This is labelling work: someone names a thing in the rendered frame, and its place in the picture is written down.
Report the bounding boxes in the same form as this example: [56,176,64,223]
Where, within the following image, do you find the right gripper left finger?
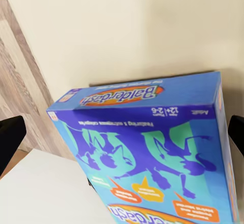
[0,115,26,177]

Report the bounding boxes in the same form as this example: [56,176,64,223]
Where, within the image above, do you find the board game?
[46,71,241,224]

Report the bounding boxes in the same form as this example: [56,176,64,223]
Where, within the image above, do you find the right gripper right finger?
[228,115,244,156]

